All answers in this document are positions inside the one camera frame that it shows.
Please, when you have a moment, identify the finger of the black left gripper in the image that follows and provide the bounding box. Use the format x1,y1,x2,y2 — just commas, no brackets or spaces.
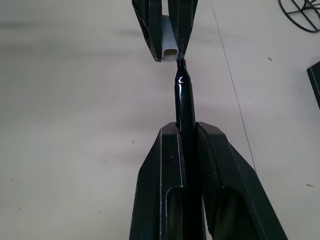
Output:
131,0,164,63
167,0,200,54

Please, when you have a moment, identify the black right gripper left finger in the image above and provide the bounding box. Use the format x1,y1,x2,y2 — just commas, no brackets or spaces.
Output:
128,121,188,240

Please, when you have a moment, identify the black marker pen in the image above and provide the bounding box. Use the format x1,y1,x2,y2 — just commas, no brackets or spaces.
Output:
174,51,207,240

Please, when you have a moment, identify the black wire ring frame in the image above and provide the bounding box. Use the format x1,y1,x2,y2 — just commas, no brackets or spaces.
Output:
278,0,320,34

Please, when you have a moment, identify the black box with white stitching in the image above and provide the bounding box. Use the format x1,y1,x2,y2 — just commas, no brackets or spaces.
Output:
306,62,320,111

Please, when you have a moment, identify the grey marker cap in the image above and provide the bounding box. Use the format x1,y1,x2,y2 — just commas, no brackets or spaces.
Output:
159,14,180,63

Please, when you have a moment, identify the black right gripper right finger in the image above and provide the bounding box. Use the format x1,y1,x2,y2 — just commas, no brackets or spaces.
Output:
194,121,288,240

